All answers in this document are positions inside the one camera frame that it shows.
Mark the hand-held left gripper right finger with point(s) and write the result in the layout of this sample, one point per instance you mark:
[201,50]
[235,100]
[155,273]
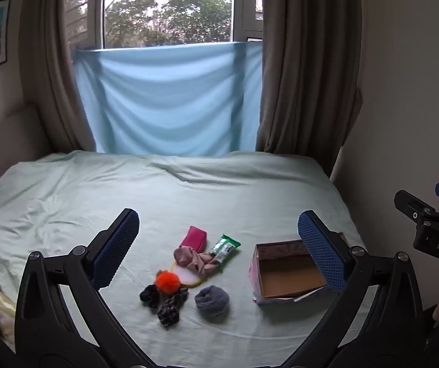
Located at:
[321,251]

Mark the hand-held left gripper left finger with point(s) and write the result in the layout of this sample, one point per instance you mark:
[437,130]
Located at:
[115,249]

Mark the cardboard box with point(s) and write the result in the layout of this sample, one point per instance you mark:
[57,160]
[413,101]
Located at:
[280,276]

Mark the black scrunchie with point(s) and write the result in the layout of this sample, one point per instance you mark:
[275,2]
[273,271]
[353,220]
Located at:
[149,296]

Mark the orange fluffy pompom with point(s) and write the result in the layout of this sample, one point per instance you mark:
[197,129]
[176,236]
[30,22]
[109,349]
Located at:
[167,281]

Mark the pink spotted sock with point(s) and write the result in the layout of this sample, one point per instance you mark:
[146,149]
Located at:
[188,257]

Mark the yellow rimmed white mesh pad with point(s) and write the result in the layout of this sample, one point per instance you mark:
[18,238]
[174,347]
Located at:
[190,276]

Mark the dark patterned scrunchie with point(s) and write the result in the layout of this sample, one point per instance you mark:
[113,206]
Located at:
[170,308]

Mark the grey fleece sock ball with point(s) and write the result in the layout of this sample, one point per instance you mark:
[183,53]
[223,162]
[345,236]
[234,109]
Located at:
[212,301]

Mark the pale green bed sheet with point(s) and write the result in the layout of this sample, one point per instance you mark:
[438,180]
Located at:
[89,191]

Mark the pink zip pouch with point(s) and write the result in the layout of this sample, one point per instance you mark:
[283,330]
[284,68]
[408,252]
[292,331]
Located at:
[193,237]

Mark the green wet wipes pack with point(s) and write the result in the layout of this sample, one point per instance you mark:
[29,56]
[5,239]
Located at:
[223,251]

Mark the light blue hanging cloth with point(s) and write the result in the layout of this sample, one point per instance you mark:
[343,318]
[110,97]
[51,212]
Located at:
[165,99]

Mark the brown curtain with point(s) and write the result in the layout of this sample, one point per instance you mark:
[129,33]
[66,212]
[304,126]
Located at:
[307,65]
[56,65]

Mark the window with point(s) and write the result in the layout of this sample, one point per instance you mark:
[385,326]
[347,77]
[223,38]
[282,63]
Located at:
[165,7]

